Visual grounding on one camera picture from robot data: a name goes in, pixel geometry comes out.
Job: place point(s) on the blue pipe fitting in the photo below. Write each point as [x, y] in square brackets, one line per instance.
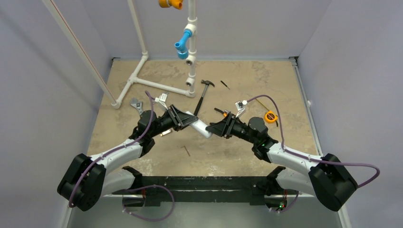
[182, 50]

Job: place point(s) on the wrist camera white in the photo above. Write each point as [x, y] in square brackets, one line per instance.
[240, 105]
[161, 101]

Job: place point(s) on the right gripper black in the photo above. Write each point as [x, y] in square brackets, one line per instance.
[230, 125]

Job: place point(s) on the aluminium rail frame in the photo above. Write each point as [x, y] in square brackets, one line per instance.
[278, 78]

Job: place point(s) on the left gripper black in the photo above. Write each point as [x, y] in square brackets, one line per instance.
[178, 119]

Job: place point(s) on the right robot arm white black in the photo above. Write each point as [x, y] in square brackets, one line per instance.
[324, 177]

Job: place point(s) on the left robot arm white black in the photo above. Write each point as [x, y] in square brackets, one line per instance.
[85, 179]

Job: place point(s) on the gold battery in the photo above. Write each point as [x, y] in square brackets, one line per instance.
[165, 132]

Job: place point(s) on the black handled hammer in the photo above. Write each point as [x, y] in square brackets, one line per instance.
[207, 83]

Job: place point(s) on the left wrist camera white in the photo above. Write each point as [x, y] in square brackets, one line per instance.
[161, 101]

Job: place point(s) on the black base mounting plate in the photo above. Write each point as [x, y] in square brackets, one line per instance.
[152, 191]

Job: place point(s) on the orange pipe fitting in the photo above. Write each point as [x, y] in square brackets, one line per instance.
[177, 4]

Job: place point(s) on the adjustable wrench red handle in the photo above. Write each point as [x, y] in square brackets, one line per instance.
[136, 104]

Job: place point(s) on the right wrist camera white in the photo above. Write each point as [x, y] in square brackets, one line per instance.
[240, 105]

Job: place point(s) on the orange tape measure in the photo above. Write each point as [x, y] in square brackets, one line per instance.
[269, 117]

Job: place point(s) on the orange handled pliers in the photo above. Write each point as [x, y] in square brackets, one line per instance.
[223, 112]

